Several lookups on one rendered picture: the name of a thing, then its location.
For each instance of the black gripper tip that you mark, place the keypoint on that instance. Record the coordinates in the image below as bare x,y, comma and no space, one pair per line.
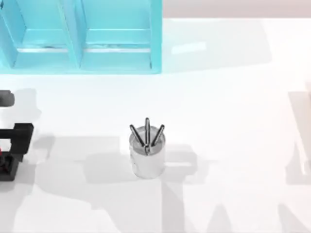
23,138

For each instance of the light blue rack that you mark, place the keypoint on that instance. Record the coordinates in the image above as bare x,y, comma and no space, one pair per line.
73,36

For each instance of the black and silver pen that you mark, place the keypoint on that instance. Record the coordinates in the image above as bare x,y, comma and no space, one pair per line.
136,136
147,131
158,136

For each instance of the white pen cup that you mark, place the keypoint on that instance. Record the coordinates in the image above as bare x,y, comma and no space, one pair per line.
148,165

